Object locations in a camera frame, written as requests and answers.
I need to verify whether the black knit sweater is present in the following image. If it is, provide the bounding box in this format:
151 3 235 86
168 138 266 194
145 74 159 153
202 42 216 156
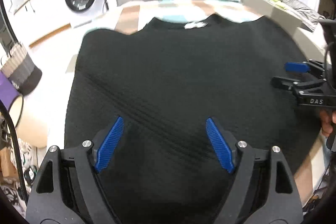
65 14 321 223

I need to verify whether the right hand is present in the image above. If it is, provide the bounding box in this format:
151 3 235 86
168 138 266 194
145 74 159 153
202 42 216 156
319 110 336 138

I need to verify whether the grey bedside cabinet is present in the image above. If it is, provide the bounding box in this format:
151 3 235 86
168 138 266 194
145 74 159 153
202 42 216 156
243 0 326 61

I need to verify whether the grey crumpled garment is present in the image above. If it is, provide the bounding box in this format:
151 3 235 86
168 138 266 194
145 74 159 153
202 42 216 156
279 0 325 32

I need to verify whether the beige trash bin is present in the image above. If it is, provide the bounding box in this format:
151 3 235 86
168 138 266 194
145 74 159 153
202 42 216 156
9 95 47 148

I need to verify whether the purple bag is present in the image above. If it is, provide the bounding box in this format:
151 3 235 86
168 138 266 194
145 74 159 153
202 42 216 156
0 72 20 111

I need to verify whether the woven laundry basket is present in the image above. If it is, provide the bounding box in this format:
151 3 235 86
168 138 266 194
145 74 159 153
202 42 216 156
1 43 42 96

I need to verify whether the checkered plaid blanket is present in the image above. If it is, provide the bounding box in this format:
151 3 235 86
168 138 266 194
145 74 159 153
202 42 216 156
64 0 326 204

